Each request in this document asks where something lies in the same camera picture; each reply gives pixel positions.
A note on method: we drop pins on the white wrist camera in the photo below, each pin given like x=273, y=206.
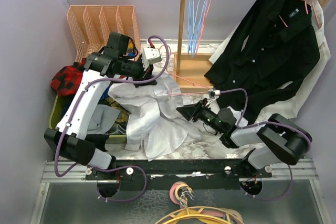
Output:
x=213, y=95
x=150, y=56

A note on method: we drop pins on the small boxes in organizer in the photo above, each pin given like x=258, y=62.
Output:
x=132, y=51

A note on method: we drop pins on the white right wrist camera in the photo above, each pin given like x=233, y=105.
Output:
x=213, y=95

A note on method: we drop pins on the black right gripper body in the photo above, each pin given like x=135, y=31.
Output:
x=205, y=114

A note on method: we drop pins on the blue wire hangers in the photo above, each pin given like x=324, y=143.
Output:
x=196, y=12

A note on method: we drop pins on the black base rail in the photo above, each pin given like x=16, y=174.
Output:
x=161, y=174

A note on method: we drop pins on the white hanging shirt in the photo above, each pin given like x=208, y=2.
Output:
x=319, y=58

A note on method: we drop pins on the wooden clothes rack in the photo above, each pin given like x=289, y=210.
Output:
x=181, y=24

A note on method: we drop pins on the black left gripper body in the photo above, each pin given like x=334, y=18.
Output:
x=144, y=74

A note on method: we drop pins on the green plastic laundry bin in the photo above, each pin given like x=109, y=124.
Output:
x=62, y=104

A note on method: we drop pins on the clothes pile in bin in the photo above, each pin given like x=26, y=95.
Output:
x=103, y=118

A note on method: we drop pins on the white shirt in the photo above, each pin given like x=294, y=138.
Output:
x=155, y=129
x=319, y=58

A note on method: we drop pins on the pink wire hanger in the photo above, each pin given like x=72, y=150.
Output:
x=189, y=72

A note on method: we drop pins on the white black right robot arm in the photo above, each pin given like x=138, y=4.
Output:
x=284, y=141

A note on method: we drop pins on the black hanging shirt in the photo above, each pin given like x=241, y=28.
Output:
x=267, y=51

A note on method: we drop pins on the pile of spare hangers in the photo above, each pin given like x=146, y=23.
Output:
x=181, y=193

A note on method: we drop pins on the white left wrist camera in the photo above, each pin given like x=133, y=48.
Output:
x=150, y=56

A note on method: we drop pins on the peach plastic file organizer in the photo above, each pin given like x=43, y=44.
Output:
x=91, y=26

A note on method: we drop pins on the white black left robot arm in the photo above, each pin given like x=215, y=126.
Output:
x=68, y=139

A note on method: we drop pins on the red black plaid shirt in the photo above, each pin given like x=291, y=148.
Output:
x=67, y=80

